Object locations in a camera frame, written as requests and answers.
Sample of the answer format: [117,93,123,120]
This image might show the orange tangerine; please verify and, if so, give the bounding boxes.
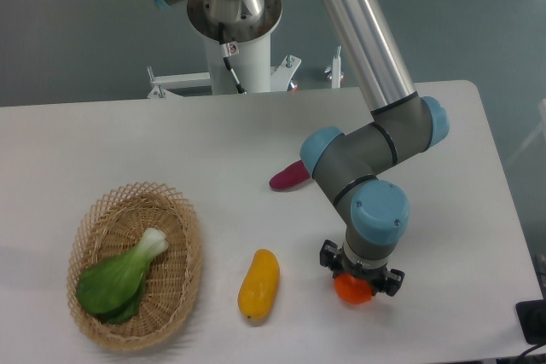
[334,273,373,305]

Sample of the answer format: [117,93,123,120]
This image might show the black cable on pedestal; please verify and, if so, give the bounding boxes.
[218,21,248,95]

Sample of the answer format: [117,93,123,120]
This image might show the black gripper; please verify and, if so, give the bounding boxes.
[319,240,405,296]

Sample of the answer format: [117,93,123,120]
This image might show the green bok choy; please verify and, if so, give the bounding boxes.
[76,228,168,324]

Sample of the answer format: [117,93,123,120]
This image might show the black device at table edge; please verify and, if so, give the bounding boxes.
[515,299,545,344]

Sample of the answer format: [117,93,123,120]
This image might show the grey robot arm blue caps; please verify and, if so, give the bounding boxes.
[153,0,450,296]

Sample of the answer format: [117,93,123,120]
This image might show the yellow mango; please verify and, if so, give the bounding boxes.
[237,249,281,321]

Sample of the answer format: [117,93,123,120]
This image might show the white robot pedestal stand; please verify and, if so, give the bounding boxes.
[146,0,346,100]

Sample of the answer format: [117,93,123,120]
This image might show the purple sweet potato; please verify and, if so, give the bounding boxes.
[269,159,312,192]

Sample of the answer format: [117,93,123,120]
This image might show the woven bamboo basket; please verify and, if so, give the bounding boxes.
[67,182,203,351]

